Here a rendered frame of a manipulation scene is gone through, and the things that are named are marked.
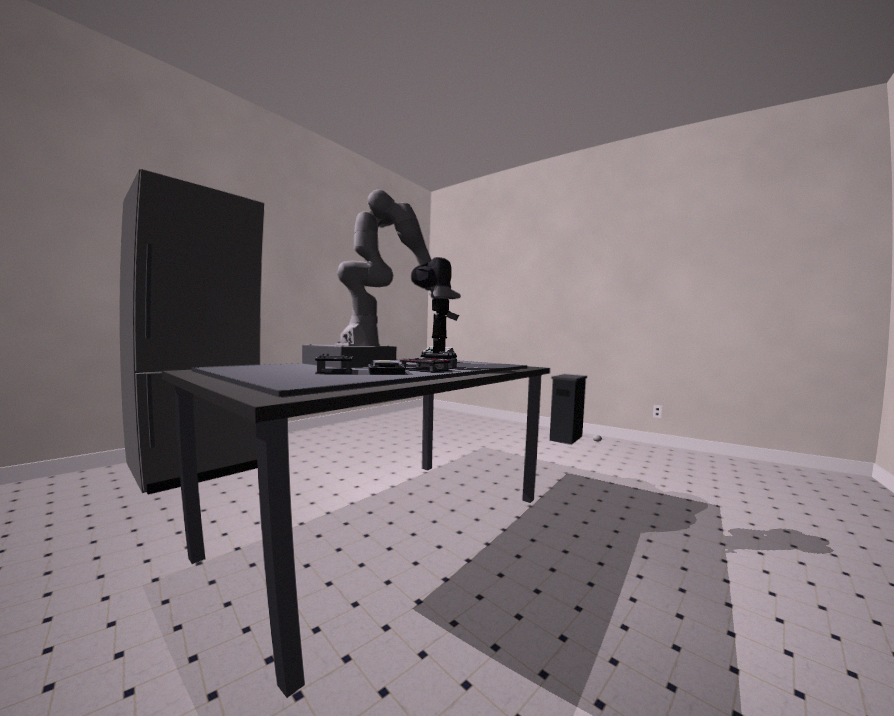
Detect dark grey work table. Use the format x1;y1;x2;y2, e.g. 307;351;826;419
192;360;528;397

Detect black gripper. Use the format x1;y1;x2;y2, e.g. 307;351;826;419
432;299;449;354

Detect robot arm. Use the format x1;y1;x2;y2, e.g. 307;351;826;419
335;190;461;346

